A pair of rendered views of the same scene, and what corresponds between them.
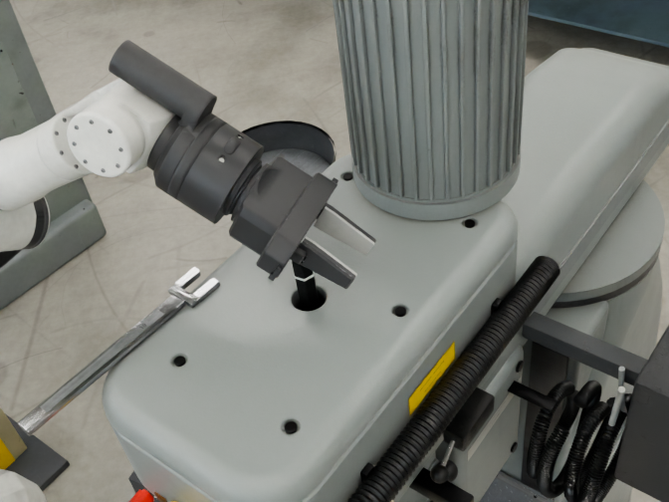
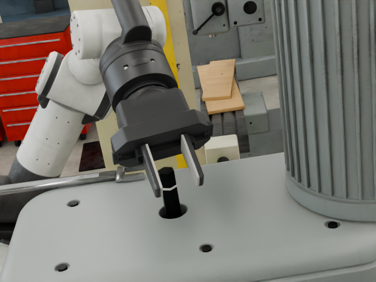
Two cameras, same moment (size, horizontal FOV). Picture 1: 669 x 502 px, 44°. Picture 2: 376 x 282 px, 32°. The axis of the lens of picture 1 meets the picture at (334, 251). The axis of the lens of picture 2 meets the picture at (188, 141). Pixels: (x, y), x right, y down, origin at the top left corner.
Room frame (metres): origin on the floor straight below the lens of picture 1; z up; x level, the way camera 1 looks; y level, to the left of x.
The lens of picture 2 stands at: (0.13, -0.52, 2.33)
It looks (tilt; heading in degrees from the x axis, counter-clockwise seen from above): 26 degrees down; 47
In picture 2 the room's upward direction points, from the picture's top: 9 degrees counter-clockwise
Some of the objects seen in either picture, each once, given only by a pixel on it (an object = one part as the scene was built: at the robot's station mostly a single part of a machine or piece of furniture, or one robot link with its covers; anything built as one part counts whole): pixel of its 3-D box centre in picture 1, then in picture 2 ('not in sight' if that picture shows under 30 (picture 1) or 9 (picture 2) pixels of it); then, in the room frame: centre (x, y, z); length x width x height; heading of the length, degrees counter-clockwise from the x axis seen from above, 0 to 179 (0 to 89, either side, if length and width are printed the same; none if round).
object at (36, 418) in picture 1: (121, 347); (61, 181); (0.57, 0.23, 1.89); 0.24 x 0.04 x 0.01; 134
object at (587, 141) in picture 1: (525, 196); not in sight; (0.97, -0.31, 1.66); 0.80 x 0.23 x 0.20; 137
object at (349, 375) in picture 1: (327, 337); (193, 259); (0.61, 0.02, 1.81); 0.47 x 0.26 x 0.16; 137
